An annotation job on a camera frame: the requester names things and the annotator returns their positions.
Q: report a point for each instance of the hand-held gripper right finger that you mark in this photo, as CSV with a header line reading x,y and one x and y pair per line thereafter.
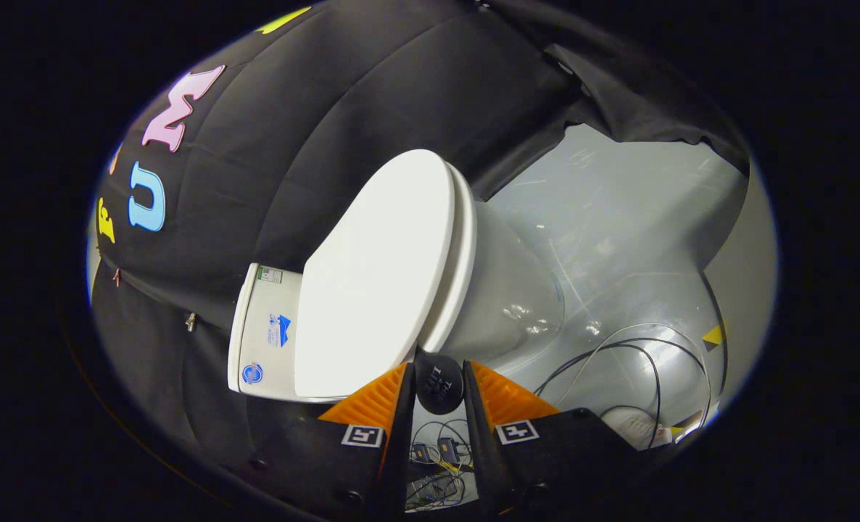
x,y
476,435

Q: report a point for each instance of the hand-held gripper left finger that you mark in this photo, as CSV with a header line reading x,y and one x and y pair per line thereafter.
x,y
403,435

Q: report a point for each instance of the white toilet lid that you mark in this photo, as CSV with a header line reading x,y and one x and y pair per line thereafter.
x,y
372,283

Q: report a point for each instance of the white ceramic toilet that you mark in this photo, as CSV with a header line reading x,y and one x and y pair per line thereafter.
x,y
510,290

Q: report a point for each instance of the white toilet seat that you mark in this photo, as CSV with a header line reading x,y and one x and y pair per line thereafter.
x,y
455,268

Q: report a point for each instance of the small white pad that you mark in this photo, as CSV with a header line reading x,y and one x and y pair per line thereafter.
x,y
637,428

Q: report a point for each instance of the small metal clip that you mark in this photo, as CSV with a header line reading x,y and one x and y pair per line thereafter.
x,y
191,321

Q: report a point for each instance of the black backdrop cloth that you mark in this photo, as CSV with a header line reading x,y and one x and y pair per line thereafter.
x,y
292,130

